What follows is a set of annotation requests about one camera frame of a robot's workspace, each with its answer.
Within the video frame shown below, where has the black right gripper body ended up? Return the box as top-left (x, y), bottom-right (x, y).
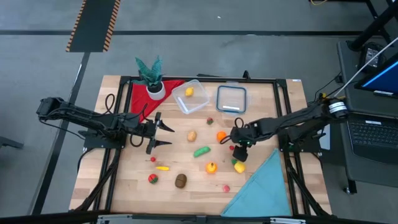
top-left (232, 144), bottom-right (249, 163)

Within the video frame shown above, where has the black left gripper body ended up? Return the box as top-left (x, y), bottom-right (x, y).
top-left (139, 111), bottom-right (163, 156)

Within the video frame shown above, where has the yellow toy pineapple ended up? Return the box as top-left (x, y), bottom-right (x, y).
top-left (231, 159), bottom-right (246, 174)

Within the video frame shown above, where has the green toy cucumber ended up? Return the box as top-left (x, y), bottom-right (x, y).
top-left (193, 146), bottom-right (211, 159)

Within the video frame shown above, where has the orange toy fruit with leaf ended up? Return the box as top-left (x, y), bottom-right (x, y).
top-left (205, 161), bottom-right (218, 175)

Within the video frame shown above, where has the white plant pot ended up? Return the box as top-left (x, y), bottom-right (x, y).
top-left (146, 81), bottom-right (167, 101)

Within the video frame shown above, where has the clear plastic container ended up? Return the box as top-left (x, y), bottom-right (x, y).
top-left (171, 79), bottom-right (211, 115)

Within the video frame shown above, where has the red cloth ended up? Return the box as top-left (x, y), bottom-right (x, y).
top-left (130, 79), bottom-right (186, 123)

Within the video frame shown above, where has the brown toy kiwi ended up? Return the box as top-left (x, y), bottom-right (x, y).
top-left (174, 173), bottom-right (188, 189)

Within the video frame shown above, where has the light blue cloth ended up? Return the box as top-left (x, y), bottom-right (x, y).
top-left (220, 148), bottom-right (293, 218)

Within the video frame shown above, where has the clear lid with blue rim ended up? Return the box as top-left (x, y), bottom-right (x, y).
top-left (213, 83), bottom-right (250, 116)

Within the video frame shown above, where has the green artificial plant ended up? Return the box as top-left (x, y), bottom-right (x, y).
top-left (133, 55), bottom-right (165, 88)

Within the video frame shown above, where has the black mat with striped edges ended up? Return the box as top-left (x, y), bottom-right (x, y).
top-left (65, 0), bottom-right (121, 53)

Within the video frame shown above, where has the black laptop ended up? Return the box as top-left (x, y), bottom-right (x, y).
top-left (340, 112), bottom-right (398, 166)

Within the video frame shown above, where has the black monitor with blue screen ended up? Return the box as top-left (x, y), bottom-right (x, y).
top-left (354, 52), bottom-right (398, 100)

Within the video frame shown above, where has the black power adapter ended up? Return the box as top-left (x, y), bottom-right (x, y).
top-left (357, 42), bottom-right (382, 74)

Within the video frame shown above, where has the black stand pole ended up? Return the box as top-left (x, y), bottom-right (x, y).
top-left (346, 0), bottom-right (398, 52)

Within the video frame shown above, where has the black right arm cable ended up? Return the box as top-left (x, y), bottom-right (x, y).
top-left (219, 116), bottom-right (246, 146)

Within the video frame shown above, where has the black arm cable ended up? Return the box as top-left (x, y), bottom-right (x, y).
top-left (104, 92), bottom-right (147, 148)
top-left (219, 116), bottom-right (246, 146)

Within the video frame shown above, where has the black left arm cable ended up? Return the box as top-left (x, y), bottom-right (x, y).
top-left (104, 92), bottom-right (147, 148)

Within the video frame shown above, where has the white cable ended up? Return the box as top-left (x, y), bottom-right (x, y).
top-left (334, 37), bottom-right (398, 97)

